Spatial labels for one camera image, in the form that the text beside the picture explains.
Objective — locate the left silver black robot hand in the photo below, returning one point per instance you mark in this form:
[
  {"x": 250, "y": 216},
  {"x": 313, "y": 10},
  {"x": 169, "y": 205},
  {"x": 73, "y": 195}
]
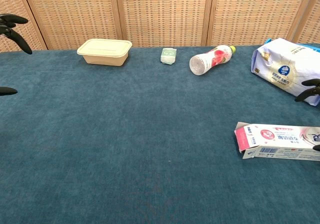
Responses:
[{"x": 12, "y": 19}]

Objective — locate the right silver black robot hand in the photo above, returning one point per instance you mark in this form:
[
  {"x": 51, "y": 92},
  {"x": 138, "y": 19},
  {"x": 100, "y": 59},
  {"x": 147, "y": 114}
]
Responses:
[{"x": 312, "y": 82}]

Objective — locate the white pink toothpaste box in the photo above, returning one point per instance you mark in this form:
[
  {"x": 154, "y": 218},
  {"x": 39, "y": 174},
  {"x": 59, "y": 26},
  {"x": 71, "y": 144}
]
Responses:
[{"x": 280, "y": 141}]

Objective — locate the white paper towel pack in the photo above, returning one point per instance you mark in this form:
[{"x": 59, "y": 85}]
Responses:
[{"x": 280, "y": 66}]

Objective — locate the beige lidded food container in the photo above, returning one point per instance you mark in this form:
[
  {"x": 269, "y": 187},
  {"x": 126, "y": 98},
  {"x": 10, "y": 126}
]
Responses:
[{"x": 105, "y": 52}]

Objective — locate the plastic bottle with peach label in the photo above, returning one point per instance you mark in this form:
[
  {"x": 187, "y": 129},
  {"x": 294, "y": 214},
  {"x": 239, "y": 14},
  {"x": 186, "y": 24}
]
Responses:
[{"x": 212, "y": 59}]

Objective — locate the small green tissue packet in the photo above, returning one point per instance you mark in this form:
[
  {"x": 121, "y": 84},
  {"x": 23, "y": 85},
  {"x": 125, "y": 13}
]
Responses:
[{"x": 168, "y": 56}]

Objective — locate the woven bamboo folding screen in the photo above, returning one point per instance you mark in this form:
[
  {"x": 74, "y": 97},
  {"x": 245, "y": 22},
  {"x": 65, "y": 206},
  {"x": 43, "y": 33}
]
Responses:
[{"x": 162, "y": 14}]

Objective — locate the teal table cloth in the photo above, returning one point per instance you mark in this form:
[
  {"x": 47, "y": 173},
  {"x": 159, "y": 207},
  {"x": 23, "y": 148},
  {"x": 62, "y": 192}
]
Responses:
[{"x": 140, "y": 139}]

